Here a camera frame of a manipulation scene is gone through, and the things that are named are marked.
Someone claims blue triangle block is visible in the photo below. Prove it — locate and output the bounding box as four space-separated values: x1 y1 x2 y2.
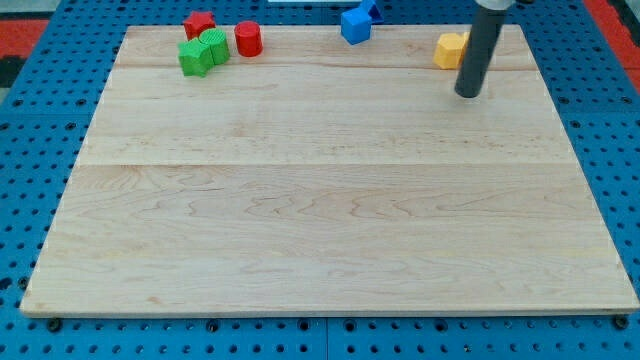
358 0 384 24

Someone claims blue cube block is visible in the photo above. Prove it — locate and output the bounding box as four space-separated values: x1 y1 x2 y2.
341 8 372 45

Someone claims red star block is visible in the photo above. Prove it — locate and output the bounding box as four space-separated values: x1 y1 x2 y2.
182 11 216 40

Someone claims light wooden board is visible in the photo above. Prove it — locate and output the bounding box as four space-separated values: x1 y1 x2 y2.
20 25 639 318

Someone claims green star block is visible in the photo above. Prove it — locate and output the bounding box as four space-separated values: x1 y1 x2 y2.
178 38 214 77

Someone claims red cylinder block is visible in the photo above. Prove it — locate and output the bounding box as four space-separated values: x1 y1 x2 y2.
234 20 263 57

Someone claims yellow hexagon block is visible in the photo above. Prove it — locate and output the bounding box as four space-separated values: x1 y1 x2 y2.
433 33 463 70

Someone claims green cylinder block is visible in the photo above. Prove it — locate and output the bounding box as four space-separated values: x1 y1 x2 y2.
199 28 230 65

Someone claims yellow heart block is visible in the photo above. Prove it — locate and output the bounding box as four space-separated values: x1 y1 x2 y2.
460 32 470 62

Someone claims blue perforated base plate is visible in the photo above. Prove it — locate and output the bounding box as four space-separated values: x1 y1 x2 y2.
1 1 639 359

